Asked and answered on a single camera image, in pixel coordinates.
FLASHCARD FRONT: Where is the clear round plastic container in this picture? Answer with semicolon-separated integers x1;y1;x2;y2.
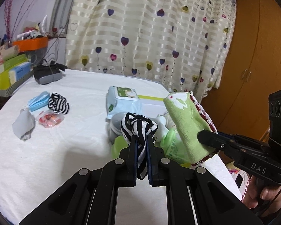
108;112;126;144

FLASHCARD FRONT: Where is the grey black electronic device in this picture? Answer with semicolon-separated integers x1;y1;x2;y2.
34;60;68;85

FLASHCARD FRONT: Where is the person's right hand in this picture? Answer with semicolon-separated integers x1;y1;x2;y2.
242;176;281;216

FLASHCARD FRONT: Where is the green towel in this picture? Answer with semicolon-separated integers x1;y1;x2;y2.
161;91;218;167

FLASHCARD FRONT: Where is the wooden wardrobe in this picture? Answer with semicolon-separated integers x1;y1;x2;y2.
201;0;281;139

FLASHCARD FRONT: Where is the green cardboard box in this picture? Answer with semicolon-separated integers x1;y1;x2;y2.
0;54;28;90

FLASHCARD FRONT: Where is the orange tray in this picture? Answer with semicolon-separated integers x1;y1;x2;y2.
13;37;49;52

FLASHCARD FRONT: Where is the white green-edged box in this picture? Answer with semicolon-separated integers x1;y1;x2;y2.
138;95;163;101

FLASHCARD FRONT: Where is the blue tissue pack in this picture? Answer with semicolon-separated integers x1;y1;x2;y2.
8;61;31;85

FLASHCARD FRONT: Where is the grey face mask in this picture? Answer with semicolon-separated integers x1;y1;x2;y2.
12;109;35;141

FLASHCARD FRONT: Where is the red twig decoration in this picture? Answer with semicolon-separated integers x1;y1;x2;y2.
4;0;38;40

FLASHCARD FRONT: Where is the black white striped sock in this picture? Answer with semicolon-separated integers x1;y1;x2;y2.
121;112;158;180

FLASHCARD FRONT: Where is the green lidded jar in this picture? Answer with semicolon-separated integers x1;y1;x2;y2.
111;136;129;159

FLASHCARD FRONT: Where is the red patterned plastic packet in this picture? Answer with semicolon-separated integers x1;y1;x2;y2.
37;110;64;128

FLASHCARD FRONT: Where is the blue face mask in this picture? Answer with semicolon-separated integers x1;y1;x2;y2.
27;91;50;112

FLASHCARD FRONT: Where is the black camera box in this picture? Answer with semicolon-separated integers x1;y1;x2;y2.
268;90;281;145

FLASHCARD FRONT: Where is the blue wet wipes pack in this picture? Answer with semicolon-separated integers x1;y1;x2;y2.
106;86;143;119

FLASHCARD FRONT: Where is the heart patterned curtain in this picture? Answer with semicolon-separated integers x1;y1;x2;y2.
65;0;237;100

